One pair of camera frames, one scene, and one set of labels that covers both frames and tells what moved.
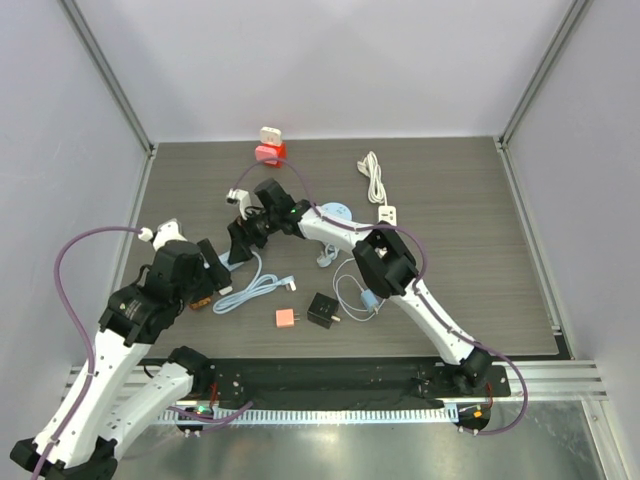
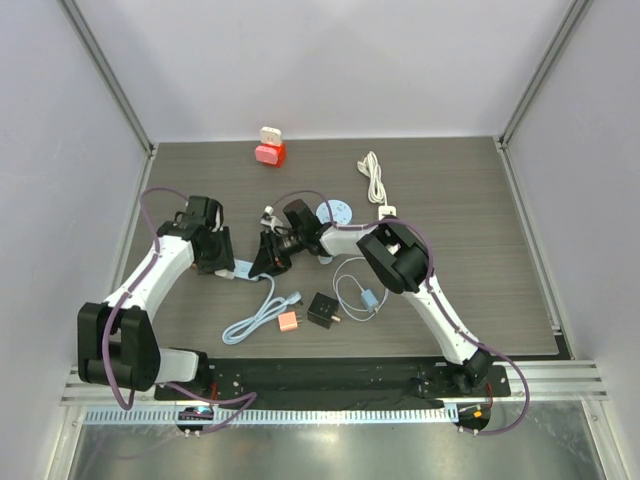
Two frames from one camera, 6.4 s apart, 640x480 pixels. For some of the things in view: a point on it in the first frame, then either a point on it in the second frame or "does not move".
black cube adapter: x=322 y=310 does not move
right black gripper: x=240 y=236 to x=272 y=251
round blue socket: x=337 y=209 does not move
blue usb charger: x=369 y=300 does not move
